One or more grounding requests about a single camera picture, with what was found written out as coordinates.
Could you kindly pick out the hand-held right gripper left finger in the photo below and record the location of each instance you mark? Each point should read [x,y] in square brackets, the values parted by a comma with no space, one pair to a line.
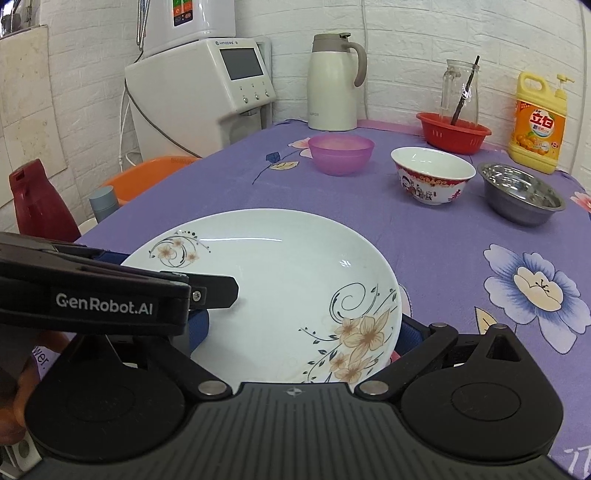
[199,328]

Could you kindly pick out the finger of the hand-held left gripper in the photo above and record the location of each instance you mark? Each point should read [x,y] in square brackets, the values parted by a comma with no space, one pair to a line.
[111,258]
[217,291]

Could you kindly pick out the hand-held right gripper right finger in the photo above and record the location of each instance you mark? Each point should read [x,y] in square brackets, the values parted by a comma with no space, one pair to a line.
[408,337]

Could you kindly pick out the white floral plate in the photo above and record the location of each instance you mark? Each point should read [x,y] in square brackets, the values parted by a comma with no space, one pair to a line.
[277,277]

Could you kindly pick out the person's left hand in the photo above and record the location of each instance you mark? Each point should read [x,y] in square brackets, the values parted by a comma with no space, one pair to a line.
[11,410]

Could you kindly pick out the grey-blue cup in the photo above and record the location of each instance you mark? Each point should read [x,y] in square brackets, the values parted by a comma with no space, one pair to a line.
[101,203]

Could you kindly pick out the purple floral tablecloth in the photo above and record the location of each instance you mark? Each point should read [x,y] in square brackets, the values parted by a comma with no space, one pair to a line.
[438,258]

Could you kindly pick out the dark red thermos jug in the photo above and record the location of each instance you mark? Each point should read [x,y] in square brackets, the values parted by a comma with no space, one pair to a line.
[41,207]

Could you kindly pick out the orange plastic basin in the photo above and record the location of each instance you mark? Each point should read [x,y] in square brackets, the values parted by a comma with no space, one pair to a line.
[147,175]

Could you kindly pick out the white ceramic bowl red print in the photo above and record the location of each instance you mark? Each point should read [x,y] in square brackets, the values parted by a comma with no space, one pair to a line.
[429,184]

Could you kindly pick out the stainless steel bowl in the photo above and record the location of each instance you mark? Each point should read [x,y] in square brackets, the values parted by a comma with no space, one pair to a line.
[517,203]

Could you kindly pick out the white water dispenser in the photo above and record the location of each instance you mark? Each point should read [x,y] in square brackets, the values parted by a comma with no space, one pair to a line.
[184,101]

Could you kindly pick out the purple plastic bowl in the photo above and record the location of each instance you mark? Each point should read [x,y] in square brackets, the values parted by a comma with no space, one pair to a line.
[341,159]

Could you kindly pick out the red plastic colander basket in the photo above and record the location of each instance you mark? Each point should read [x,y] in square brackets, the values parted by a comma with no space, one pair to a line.
[452,138]

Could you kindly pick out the beige thermal carafe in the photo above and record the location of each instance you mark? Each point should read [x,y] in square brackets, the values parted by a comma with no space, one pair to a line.
[330,87]

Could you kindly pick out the clear glass jar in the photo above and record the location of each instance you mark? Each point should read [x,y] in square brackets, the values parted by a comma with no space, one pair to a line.
[468,104]

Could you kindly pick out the yellow dish soap bottle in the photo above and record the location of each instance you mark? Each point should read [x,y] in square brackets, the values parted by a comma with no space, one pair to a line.
[538,134]

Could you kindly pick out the dark stirring stick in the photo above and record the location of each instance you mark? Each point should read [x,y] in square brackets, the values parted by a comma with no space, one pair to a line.
[463,92]

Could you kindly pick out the white wall water purifier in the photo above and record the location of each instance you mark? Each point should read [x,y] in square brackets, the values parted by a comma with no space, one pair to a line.
[194,27]

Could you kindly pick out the white wall pipe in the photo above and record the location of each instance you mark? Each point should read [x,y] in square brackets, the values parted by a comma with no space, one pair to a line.
[365,60]

